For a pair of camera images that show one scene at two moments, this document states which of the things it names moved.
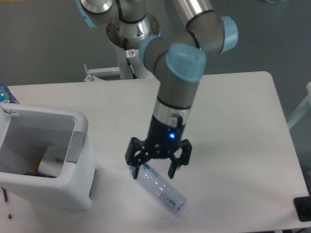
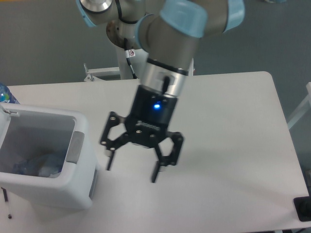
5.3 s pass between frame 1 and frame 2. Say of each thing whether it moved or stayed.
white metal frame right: stayed
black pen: stayed
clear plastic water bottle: moved
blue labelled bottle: stayed
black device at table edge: stayed
